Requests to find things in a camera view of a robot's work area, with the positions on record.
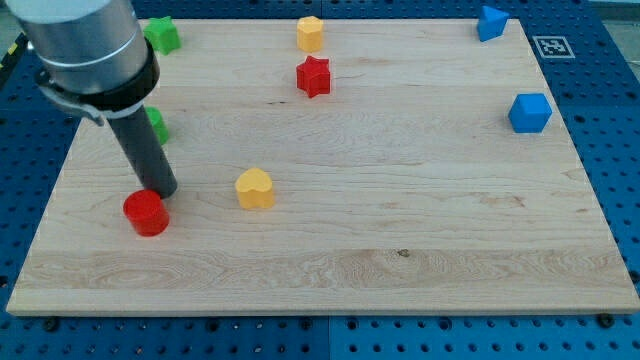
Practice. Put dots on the green cylinder block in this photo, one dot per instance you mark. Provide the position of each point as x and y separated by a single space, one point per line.
158 124

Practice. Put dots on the blue cube block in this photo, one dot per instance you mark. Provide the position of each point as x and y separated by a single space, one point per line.
529 113

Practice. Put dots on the blue triangle block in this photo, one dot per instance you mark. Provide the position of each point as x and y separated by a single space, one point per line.
491 23

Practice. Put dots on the red star block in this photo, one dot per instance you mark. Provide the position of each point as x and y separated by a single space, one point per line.
313 76

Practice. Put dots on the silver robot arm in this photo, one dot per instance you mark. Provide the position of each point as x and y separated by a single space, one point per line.
96 60

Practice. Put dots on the wooden board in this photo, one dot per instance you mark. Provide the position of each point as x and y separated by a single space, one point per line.
404 191

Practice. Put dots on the green star block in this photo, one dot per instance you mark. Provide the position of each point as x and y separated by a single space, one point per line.
163 35

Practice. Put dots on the yellow heart block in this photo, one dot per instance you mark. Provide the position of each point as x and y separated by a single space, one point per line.
254 189

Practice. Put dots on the white fiducial marker tag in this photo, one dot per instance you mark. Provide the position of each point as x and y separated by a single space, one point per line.
553 47

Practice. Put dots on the red cylinder block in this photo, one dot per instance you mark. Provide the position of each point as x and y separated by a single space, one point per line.
145 211

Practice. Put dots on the yellow hexagon block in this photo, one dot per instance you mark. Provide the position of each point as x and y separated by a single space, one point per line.
310 34

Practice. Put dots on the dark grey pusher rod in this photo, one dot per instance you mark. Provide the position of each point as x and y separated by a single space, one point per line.
144 152

